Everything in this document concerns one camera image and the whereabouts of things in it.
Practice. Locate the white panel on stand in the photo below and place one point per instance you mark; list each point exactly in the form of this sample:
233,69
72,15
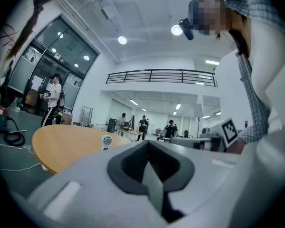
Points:
197,110

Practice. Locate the person's head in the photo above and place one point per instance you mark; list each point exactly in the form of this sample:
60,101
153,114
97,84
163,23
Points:
211,13

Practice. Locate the black head-worn camera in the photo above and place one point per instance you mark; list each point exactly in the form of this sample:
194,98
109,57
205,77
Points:
187,30

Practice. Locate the black balcony railing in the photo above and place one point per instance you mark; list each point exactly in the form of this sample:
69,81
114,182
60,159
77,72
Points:
151,76

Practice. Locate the wooden work table white legs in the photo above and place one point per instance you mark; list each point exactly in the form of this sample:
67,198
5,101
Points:
130,132

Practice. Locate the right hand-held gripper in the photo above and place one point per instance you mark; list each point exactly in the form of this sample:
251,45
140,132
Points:
229,132

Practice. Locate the person's torso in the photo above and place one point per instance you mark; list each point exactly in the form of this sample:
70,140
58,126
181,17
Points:
273,68

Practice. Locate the red and blue vacuum cleaner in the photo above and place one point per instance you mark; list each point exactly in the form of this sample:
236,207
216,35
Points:
1,121

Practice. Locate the round ceiling light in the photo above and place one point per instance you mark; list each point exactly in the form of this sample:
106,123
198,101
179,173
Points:
176,30
122,40

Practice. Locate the person's right forearm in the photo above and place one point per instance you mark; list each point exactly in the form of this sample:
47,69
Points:
251,133

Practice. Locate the glass entrance doors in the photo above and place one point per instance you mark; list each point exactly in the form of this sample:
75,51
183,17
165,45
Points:
66,44

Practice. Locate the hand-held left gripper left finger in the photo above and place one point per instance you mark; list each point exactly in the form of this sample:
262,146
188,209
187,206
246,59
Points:
90,179

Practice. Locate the black computer case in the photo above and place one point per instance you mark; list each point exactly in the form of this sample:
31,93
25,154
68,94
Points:
111,125

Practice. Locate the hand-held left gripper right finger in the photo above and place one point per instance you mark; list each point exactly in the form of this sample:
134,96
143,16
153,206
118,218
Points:
204,170

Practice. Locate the white tape roll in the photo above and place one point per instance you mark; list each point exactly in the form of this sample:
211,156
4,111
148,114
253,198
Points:
107,141

